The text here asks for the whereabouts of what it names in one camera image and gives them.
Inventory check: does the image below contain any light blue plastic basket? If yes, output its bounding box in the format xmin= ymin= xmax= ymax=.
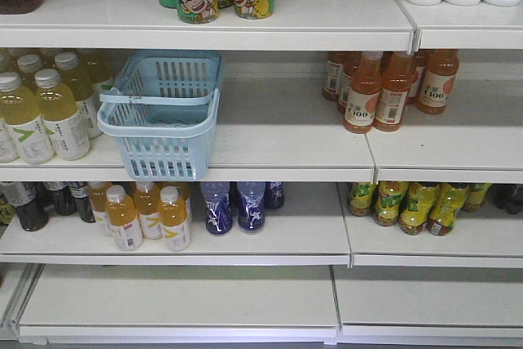
xmin=97 ymin=49 xmax=224 ymax=181

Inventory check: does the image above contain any blue sports drink bottle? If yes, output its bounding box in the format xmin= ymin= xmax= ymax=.
xmin=200 ymin=181 xmax=233 ymax=235
xmin=237 ymin=181 xmax=266 ymax=232

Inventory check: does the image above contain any white shelf board upper left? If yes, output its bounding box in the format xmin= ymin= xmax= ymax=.
xmin=1 ymin=124 xmax=374 ymax=181

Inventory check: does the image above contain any white shelf board middle left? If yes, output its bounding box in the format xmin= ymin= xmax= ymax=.
xmin=1 ymin=215 xmax=350 ymax=266

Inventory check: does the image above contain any yellow lemon tea bottle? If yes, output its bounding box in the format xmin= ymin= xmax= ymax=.
xmin=399 ymin=181 xmax=440 ymax=235
xmin=348 ymin=182 xmax=377 ymax=217
xmin=427 ymin=182 xmax=470 ymax=236
xmin=374 ymin=181 xmax=409 ymax=226

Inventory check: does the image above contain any yellow drink bottle white label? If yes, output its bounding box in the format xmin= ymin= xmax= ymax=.
xmin=105 ymin=185 xmax=143 ymax=251
xmin=133 ymin=181 xmax=163 ymax=239
xmin=158 ymin=186 xmax=191 ymax=252

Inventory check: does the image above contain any orange juice bottle white label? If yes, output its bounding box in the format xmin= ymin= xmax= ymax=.
xmin=343 ymin=51 xmax=383 ymax=134
xmin=416 ymin=49 xmax=459 ymax=114
xmin=373 ymin=51 xmax=414 ymax=132

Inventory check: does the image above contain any dark tea bottle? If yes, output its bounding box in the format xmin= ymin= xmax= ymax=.
xmin=68 ymin=181 xmax=96 ymax=223
xmin=43 ymin=181 xmax=76 ymax=216
xmin=1 ymin=181 xmax=48 ymax=231

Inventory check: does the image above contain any white shelf board upper right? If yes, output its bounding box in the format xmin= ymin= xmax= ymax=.
xmin=367 ymin=125 xmax=522 ymax=183

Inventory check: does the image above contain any pale green drink bottle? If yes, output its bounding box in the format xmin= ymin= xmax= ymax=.
xmin=1 ymin=71 xmax=55 ymax=164
xmin=54 ymin=51 xmax=102 ymax=139
xmin=34 ymin=69 xmax=90 ymax=160

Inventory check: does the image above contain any white shelf board top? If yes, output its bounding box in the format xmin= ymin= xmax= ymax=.
xmin=1 ymin=0 xmax=414 ymax=51

